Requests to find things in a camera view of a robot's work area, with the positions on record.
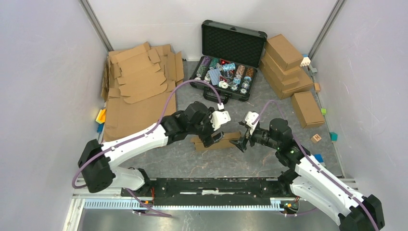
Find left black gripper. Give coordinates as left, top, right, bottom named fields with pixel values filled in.
left=188, top=107, right=225, bottom=148

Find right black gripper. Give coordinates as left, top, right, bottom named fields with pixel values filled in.
left=229, top=124, right=280, bottom=153

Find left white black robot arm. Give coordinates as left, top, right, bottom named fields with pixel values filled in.
left=78, top=102, right=230, bottom=196

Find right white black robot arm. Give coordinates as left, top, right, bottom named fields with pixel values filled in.
left=231, top=118, right=385, bottom=231

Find single folded cardboard box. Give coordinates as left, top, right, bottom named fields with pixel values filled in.
left=291, top=91, right=325, bottom=128

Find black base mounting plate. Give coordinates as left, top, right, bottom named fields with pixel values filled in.
left=134, top=177, right=295, bottom=206

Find wooden letter H block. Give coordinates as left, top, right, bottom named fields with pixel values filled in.
left=310, top=134, right=322, bottom=143

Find blue green stacked bricks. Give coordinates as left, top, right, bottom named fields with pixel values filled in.
left=314, top=154, right=326, bottom=167

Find black poker chip case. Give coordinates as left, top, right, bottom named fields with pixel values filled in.
left=190, top=20, right=268, bottom=103

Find stack of flat cardboard blanks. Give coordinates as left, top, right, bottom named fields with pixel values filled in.
left=101, top=42, right=184, bottom=141

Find lime green small block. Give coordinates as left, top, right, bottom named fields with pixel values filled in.
left=321, top=108, right=327, bottom=116

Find teal cube block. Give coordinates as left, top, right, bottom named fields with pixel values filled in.
left=329, top=132, right=338, bottom=142

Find small wooden cube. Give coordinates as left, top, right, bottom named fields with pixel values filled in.
left=314, top=83, right=321, bottom=93

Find white blue toy brick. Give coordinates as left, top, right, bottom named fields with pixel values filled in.
left=300, top=54, right=311, bottom=67

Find orange yellow toy block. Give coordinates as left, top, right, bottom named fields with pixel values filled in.
left=95, top=109, right=106, bottom=124

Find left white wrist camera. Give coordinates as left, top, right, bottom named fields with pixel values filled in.
left=210, top=103, right=231, bottom=131

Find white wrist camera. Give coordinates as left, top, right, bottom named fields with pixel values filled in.
left=239, top=111, right=259, bottom=135
left=210, top=103, right=231, bottom=131

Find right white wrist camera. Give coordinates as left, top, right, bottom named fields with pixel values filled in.
left=239, top=111, right=259, bottom=135

